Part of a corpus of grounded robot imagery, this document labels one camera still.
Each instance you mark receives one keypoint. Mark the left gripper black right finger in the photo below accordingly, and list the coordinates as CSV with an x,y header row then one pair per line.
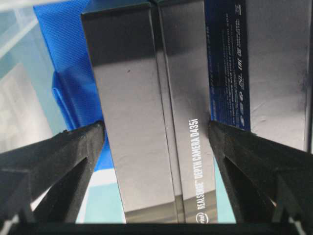
x,y
263,178

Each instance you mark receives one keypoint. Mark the blue padding cloth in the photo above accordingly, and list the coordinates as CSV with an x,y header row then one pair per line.
x,y
73,85

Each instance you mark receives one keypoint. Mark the black realsense box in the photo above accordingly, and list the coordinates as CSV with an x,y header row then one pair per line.
x,y
260,60
149,62

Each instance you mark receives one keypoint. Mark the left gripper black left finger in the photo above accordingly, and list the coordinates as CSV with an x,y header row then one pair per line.
x,y
46,181

